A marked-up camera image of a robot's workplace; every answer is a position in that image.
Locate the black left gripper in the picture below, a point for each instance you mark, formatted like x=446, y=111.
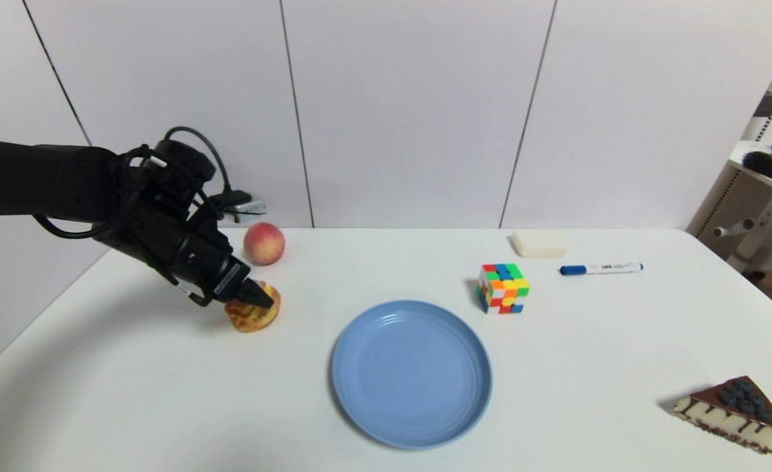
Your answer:
x=229, y=280

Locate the golden cream puff bread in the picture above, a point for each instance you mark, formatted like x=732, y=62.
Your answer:
x=254, y=318

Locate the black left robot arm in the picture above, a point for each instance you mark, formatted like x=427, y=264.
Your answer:
x=44, y=180

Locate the blue round plate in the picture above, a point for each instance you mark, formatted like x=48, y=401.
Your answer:
x=411, y=374

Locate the pink peach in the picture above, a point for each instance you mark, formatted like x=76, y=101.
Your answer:
x=265, y=243

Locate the multicoloured puzzle cube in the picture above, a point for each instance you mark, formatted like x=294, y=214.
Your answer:
x=504, y=288

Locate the white rectangular block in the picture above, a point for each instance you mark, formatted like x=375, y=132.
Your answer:
x=539, y=244

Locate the white marker blue cap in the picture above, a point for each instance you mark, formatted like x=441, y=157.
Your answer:
x=601, y=269

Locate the chocolate blueberry cake slice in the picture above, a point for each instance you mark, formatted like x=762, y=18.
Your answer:
x=733, y=413

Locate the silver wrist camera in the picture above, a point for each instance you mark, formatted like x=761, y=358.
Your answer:
x=244, y=203

